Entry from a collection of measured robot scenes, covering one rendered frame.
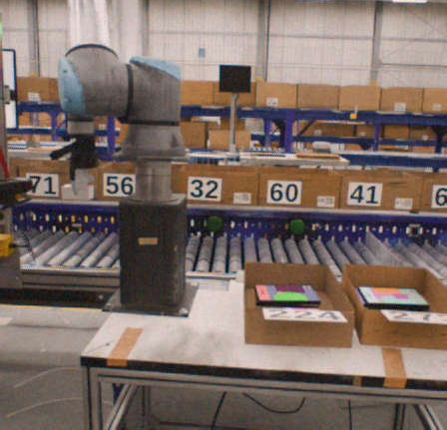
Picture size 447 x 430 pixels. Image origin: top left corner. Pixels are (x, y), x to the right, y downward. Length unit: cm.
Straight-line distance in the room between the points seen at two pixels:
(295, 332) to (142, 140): 67
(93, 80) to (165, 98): 20
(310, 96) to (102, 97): 567
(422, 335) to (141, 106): 97
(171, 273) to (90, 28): 73
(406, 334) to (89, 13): 123
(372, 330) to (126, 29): 118
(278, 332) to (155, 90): 73
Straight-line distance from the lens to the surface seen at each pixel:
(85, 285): 187
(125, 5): 167
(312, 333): 128
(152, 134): 135
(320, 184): 231
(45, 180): 245
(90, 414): 135
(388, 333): 134
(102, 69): 134
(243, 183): 227
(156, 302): 146
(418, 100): 722
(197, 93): 680
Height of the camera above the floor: 135
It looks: 12 degrees down
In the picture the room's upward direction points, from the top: 2 degrees clockwise
